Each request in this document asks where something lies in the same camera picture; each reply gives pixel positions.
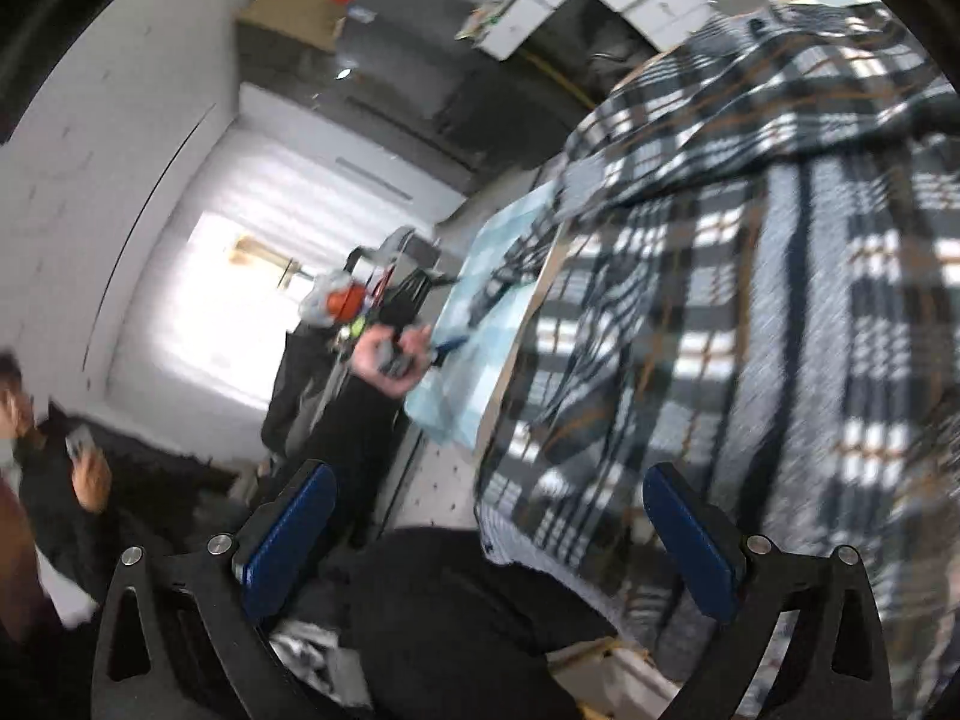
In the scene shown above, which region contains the plaid knit cardigan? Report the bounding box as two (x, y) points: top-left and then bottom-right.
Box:
(470, 2), (958, 718)

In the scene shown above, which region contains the person's left hand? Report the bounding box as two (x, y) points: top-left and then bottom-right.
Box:
(350, 325), (431, 398)

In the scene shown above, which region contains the seated person in black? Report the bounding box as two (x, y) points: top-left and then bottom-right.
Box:
(2, 348), (245, 603)

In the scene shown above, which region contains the light blue checked blanket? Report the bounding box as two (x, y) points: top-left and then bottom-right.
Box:
(405, 182), (553, 450)

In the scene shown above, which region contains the dark grey refrigerator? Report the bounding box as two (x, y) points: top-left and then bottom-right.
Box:
(337, 0), (586, 190)

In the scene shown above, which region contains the cardboard box on fridge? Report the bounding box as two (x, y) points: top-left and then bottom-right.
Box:
(236, 0), (347, 54)

